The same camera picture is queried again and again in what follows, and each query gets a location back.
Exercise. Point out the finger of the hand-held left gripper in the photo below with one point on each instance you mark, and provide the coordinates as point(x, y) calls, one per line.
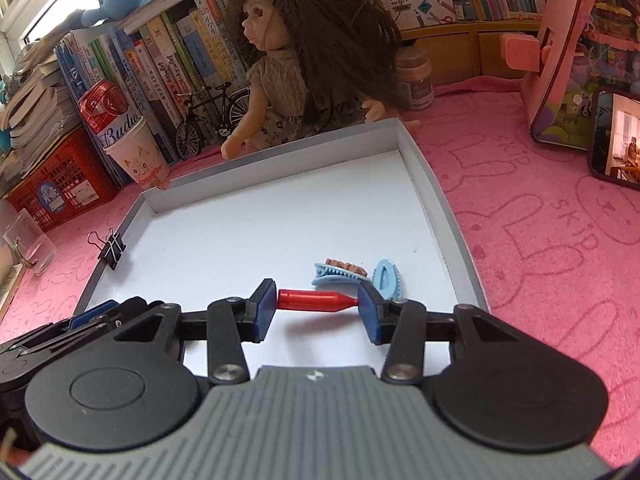
point(65, 340)
point(95, 315)

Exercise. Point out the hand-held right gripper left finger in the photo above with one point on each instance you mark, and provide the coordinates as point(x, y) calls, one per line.
point(262, 310)

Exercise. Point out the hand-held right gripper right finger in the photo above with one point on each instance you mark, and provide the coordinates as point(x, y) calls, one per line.
point(367, 315)

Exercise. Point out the light blue snap hair clip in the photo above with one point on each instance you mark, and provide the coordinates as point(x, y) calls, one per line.
point(387, 280)

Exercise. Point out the blue claw hair clip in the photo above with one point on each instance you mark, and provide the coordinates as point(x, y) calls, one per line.
point(332, 275)

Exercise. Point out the white cardboard box tray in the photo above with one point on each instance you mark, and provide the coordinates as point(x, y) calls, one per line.
point(280, 210)

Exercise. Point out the small black binder clip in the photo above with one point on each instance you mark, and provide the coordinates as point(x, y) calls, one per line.
point(112, 252)

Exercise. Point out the open book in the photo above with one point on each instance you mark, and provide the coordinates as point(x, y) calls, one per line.
point(10, 290)

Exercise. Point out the clear glass mug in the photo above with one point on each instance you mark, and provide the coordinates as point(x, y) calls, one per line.
point(35, 245)

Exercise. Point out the large red plastic basket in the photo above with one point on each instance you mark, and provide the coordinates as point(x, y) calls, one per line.
point(60, 190)

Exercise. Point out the cat print paper cup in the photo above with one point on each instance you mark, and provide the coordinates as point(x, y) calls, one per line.
point(140, 160)

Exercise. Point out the pink bunny print towel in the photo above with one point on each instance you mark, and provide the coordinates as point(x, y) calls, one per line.
point(525, 240)

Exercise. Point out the black miniature bicycle model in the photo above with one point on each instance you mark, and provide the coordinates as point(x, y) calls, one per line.
point(192, 137)

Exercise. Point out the red beer can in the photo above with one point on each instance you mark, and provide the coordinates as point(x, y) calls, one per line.
point(105, 105)

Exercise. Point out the stack of flat books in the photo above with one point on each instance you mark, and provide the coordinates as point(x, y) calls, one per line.
point(35, 110)

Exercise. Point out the brown-haired doll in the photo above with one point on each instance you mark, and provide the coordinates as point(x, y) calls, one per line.
point(280, 85)

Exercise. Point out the plastic jar with brown lid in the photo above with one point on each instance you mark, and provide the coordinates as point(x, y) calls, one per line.
point(417, 85)

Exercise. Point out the wooden drawer box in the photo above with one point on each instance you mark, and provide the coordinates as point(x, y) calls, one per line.
point(465, 55)

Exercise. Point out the black smartphone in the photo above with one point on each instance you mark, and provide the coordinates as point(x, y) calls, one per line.
point(620, 135)

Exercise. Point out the pink toy house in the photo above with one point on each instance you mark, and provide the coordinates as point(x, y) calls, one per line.
point(565, 60)

